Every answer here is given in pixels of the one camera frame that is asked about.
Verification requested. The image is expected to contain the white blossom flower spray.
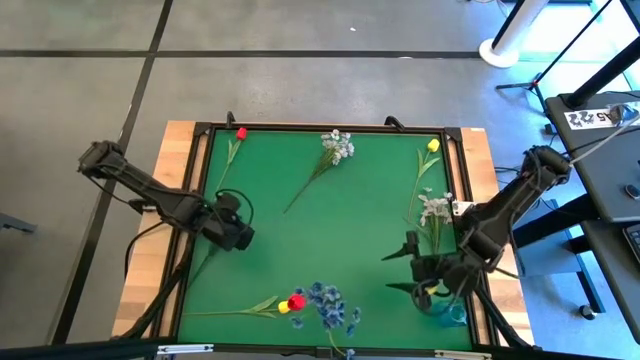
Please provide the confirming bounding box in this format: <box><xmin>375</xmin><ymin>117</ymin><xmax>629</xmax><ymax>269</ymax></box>
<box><xmin>282</xmin><ymin>128</ymin><xmax>356</xmax><ymax>215</ymax></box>
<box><xmin>407</xmin><ymin>187</ymin><xmax>455</xmax><ymax>256</ymax></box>

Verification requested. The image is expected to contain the pole on round white base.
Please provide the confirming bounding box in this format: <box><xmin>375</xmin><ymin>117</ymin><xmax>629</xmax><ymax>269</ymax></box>
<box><xmin>478</xmin><ymin>0</ymin><xmax>551</xmax><ymax>70</ymax></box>

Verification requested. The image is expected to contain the black keyboard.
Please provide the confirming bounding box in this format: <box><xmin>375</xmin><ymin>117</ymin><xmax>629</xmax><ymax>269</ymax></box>
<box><xmin>622</xmin><ymin>223</ymin><xmax>640</xmax><ymax>266</ymax></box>

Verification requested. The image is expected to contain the black tripod stand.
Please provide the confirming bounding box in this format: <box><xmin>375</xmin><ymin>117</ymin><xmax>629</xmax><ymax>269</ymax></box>
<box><xmin>495</xmin><ymin>0</ymin><xmax>614</xmax><ymax>109</ymax></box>

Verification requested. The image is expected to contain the dark grey desk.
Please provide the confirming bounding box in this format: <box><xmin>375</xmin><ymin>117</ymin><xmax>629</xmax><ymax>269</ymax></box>
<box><xmin>581</xmin><ymin>219</ymin><xmax>640</xmax><ymax>346</ymax></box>
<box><xmin>543</xmin><ymin>91</ymin><xmax>640</xmax><ymax>225</ymax></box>

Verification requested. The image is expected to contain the black diagonal beam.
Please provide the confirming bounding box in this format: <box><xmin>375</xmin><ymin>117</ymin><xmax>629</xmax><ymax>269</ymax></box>
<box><xmin>564</xmin><ymin>35</ymin><xmax>640</xmax><ymax>110</ymax></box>

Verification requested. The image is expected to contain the blue hydrangea flower stem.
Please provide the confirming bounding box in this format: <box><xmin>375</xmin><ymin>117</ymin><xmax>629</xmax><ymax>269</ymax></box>
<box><xmin>291</xmin><ymin>281</ymin><xmax>362</xmax><ymax>359</ymax></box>

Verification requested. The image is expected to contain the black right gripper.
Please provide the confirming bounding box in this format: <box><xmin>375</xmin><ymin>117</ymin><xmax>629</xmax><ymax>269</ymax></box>
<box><xmin>381</xmin><ymin>229</ymin><xmax>481</xmax><ymax>311</ymax></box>

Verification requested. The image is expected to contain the black left gripper cable loop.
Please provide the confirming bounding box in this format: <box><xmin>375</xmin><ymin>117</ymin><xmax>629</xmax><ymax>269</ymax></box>
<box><xmin>214</xmin><ymin>187</ymin><xmax>255</xmax><ymax>227</ymax></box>

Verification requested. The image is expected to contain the teal glass vase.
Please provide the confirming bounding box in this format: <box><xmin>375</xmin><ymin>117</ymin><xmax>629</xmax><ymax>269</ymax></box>
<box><xmin>438</xmin><ymin>301</ymin><xmax>470</xmax><ymax>330</ymax></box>

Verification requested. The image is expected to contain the grey floor object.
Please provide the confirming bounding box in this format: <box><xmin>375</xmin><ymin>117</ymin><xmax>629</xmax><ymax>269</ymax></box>
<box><xmin>0</xmin><ymin>211</ymin><xmax>39</xmax><ymax>236</ymax></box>

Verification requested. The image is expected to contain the silver metal bracket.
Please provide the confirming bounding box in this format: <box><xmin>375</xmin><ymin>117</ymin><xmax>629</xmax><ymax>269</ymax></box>
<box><xmin>432</xmin><ymin>349</ymin><xmax>494</xmax><ymax>360</ymax></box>
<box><xmin>156</xmin><ymin>343</ymin><xmax>216</xmax><ymax>357</ymax></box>

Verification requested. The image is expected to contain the green table mat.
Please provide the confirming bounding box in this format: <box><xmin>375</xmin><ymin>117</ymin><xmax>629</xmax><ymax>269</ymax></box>
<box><xmin>177</xmin><ymin>128</ymin><xmax>474</xmax><ymax>351</ymax></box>

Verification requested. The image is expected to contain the black table border frame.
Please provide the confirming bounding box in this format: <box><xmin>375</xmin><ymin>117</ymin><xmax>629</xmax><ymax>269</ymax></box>
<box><xmin>149</xmin><ymin>119</ymin><xmax>501</xmax><ymax>359</ymax></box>

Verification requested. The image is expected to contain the white paper with black print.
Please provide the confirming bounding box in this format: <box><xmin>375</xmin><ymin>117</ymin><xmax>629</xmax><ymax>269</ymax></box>
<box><xmin>563</xmin><ymin>108</ymin><xmax>621</xmax><ymax>132</ymax></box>

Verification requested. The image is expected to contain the yellow artificial tulip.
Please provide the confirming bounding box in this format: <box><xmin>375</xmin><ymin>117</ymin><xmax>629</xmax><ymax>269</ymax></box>
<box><xmin>407</xmin><ymin>138</ymin><xmax>442</xmax><ymax>224</ymax></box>
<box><xmin>183</xmin><ymin>294</ymin><xmax>292</xmax><ymax>320</ymax></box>

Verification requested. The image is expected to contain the white cable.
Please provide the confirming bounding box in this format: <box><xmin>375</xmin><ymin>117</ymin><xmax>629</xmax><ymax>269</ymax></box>
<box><xmin>568</xmin><ymin>113</ymin><xmax>640</xmax><ymax>167</ymax></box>

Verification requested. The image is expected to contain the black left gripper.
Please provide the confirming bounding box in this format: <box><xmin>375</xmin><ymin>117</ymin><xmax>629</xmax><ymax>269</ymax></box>
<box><xmin>199</xmin><ymin>192</ymin><xmax>256</xmax><ymax>253</ymax></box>

